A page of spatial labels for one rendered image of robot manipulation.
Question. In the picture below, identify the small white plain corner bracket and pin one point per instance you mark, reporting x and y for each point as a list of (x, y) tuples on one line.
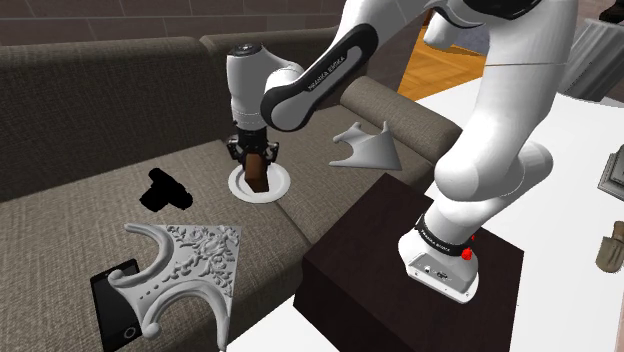
[(369, 149)]

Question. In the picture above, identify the brown fabric sofa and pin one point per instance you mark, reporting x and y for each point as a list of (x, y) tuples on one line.
[(97, 122)]

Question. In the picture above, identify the grey picture frame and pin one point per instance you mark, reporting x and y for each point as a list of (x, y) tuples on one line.
[(614, 173)]

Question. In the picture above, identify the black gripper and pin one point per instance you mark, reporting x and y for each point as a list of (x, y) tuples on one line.
[(252, 138)]

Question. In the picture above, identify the white round plate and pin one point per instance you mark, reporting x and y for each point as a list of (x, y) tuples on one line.
[(276, 187)]

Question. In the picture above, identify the olive green pouch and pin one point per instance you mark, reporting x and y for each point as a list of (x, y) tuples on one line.
[(610, 251)]

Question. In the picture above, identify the black smartphone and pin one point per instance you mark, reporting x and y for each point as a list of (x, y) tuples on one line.
[(113, 312)]

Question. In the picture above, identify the brown rectangular block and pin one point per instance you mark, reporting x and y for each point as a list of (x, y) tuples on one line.
[(255, 173)]

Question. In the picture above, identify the dark brown robot stand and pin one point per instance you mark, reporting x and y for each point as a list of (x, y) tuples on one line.
[(370, 273)]

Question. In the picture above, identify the large white ornate corner bracket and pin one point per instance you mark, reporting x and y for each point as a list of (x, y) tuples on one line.
[(195, 258)]

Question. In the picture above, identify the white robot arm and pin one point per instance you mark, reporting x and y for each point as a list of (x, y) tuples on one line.
[(507, 122)]

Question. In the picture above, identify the black camera-shaped object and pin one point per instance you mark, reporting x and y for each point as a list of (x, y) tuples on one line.
[(164, 191)]

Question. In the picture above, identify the grey pleated lampshade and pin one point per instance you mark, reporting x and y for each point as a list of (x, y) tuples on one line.
[(592, 58)]

